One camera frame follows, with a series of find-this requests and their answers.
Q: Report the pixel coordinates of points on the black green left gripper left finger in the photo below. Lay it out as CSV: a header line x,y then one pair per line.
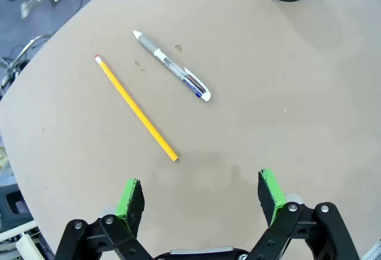
x,y
131,203

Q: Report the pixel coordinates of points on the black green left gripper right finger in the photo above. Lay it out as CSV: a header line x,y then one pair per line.
x,y
269,194

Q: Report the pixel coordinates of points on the yellow pencil with red eraser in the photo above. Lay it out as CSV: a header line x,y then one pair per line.
x,y
135,106

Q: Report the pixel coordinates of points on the white grey multicolour pen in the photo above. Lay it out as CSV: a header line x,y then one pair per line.
x,y
172,65

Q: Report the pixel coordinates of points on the white block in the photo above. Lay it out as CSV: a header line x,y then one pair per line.
x,y
28,246

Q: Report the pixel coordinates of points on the black plastic box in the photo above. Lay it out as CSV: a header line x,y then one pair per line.
x,y
13,206

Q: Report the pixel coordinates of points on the aluminium rail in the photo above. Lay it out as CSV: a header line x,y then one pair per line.
x,y
373,251

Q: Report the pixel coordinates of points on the metal chair frame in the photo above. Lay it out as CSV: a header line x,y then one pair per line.
x,y
18,60

